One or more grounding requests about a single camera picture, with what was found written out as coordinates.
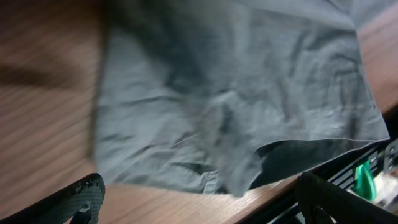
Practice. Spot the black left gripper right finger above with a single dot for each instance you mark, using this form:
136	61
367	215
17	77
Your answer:
323	202

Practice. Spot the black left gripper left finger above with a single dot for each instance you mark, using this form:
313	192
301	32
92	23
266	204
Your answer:
79	202

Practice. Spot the grey shorts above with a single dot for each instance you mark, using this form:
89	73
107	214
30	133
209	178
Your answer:
218	97

